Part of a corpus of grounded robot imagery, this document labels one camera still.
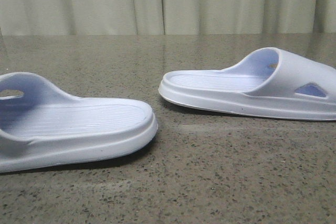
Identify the white pleated curtain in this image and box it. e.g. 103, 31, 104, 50
1, 0, 335, 35

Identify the light blue left-side slipper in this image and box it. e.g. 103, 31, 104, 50
1, 72, 158, 173

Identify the light blue right-side slipper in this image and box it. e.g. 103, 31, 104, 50
159, 47, 335, 121

